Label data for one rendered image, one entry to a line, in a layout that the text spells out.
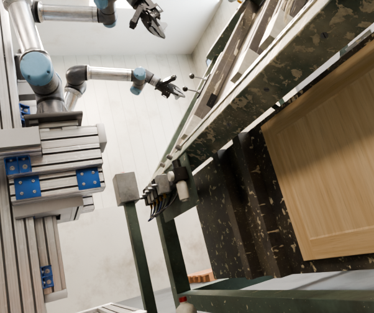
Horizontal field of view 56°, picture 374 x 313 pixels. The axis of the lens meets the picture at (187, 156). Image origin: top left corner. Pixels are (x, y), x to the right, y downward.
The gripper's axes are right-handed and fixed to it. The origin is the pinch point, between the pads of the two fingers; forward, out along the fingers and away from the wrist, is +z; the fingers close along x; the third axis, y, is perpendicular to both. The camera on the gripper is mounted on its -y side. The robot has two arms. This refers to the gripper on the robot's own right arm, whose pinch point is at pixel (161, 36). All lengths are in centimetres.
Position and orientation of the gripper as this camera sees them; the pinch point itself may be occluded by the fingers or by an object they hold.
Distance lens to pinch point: 166.3
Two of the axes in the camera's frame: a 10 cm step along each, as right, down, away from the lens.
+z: 6.3, 7.7, -0.5
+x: -3.3, 3.3, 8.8
